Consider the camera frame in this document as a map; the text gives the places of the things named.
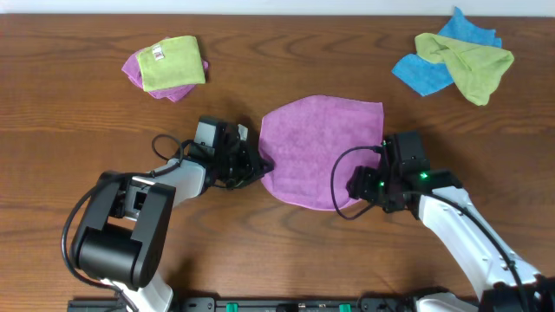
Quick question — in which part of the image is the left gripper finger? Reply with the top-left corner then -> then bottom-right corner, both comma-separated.
249,151 -> 274,173
233,170 -> 265,189

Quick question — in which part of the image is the purple microfiber cloth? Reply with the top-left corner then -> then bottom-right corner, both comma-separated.
258,95 -> 384,211

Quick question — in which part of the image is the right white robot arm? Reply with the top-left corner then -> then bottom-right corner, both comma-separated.
346,132 -> 554,311

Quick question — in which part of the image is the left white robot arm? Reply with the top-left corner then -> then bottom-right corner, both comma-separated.
61,116 -> 274,311

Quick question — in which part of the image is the crumpled blue cloth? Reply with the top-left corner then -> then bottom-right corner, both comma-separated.
392,7 -> 502,96

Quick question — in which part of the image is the folded green cloth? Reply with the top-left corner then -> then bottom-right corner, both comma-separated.
135,36 -> 206,92

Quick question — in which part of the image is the crumpled green cloth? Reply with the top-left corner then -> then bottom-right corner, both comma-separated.
415,33 -> 514,106

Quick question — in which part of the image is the left black camera cable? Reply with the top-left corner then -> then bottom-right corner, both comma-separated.
61,133 -> 186,312

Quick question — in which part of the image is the black camera cable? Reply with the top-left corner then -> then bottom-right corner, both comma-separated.
61,133 -> 186,312
330,146 -> 532,312

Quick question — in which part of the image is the right black camera cable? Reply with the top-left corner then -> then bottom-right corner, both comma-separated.
330,146 -> 532,312

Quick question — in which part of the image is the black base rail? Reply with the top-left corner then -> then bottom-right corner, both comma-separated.
66,297 -> 417,312

